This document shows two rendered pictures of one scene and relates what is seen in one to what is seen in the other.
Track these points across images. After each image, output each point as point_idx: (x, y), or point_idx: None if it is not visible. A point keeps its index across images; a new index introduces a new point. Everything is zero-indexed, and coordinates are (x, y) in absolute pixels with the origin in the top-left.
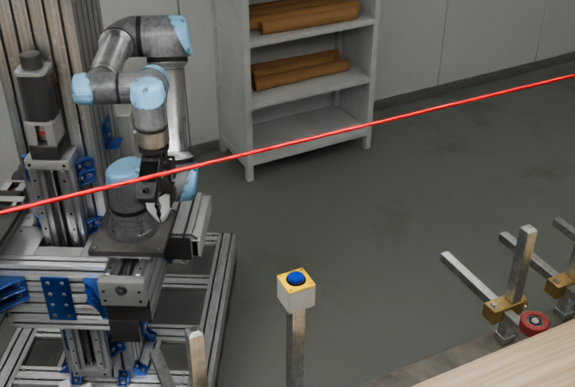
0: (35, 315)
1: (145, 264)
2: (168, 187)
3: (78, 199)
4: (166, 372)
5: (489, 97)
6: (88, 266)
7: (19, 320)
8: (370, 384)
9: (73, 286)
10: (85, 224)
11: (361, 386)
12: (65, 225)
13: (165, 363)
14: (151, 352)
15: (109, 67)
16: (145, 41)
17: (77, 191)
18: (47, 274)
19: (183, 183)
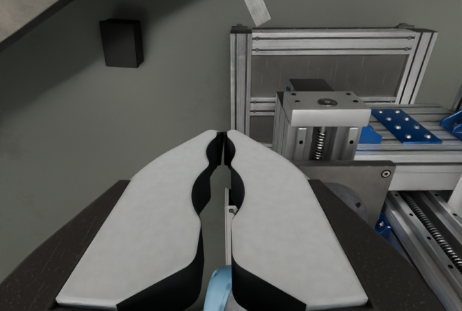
0: (419, 112)
1: (295, 152)
2: None
3: (425, 265)
4: None
5: None
6: (379, 155)
7: (435, 108)
8: (7, 31)
9: (389, 135)
10: (392, 224)
11: (15, 27)
12: (423, 221)
13: None
14: (267, 14)
15: None
16: None
17: (434, 280)
18: (433, 146)
19: (229, 307)
